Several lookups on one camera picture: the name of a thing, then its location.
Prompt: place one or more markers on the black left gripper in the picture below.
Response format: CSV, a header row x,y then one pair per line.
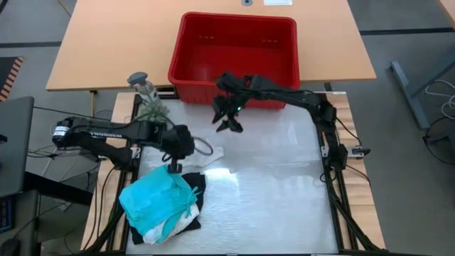
x,y
177,142

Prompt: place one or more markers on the white lace garment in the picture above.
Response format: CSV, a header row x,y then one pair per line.
x,y
181,222

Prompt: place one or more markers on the grey spray bottle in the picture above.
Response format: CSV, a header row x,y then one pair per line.
x,y
145,87

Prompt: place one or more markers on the hazard striped floor mat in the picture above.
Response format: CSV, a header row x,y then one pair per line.
x,y
10,76

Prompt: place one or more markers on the red plastic laundry bin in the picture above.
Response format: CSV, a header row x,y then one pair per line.
x,y
213,42

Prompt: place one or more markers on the black t-shirt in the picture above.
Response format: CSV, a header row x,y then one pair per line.
x,y
197,181

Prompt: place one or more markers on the grey metal desk leg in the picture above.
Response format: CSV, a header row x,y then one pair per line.
x,y
405,92

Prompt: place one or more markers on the wooden desk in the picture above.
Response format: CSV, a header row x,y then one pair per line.
x,y
106,42
449,9

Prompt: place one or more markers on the teal garment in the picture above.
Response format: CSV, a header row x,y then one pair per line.
x,y
156,199

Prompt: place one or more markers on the black aluminium table frame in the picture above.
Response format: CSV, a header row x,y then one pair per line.
x,y
336,220

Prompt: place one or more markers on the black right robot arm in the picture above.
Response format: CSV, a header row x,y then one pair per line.
x,y
305,99

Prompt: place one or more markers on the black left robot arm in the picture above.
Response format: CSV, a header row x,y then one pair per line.
x,y
106,133

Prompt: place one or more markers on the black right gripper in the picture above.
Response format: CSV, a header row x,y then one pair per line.
x,y
238,92

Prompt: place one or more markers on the black keyboard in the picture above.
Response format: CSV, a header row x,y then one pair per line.
x,y
5,213

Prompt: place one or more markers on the thin white garment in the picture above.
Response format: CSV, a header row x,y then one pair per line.
x,y
213,156

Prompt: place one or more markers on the white card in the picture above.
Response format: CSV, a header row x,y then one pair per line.
x,y
277,2

